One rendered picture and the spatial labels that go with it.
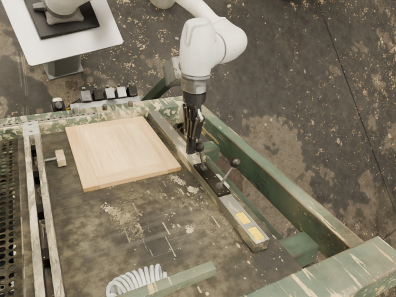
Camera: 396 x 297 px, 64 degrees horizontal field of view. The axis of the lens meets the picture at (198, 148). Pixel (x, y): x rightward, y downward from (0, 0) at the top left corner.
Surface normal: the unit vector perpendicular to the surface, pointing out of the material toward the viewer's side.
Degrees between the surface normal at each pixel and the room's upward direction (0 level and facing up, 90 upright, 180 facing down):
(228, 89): 0
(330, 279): 54
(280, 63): 0
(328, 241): 90
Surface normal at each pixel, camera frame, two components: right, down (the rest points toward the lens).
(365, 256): 0.07, -0.85
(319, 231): -0.89, 0.18
